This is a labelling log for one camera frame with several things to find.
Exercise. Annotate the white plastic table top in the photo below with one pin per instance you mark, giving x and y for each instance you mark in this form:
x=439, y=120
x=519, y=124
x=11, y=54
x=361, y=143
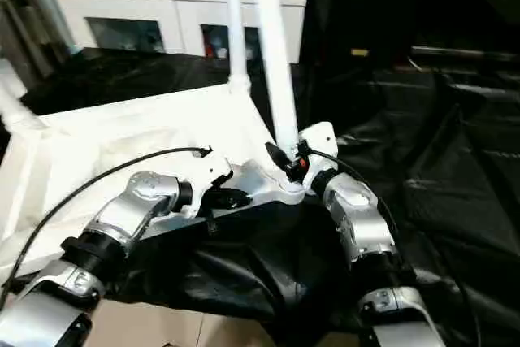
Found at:
x=97, y=136

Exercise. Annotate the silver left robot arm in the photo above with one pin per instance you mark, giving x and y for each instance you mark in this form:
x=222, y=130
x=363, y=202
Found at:
x=130, y=209

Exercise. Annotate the small yellow label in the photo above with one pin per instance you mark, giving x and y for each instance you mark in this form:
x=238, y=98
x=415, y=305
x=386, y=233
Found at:
x=359, y=52

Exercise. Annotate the black plastic mat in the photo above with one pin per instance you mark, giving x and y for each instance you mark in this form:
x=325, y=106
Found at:
x=455, y=168

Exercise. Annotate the black bench with silver rail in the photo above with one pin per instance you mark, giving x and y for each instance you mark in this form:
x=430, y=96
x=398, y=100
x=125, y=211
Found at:
x=471, y=67

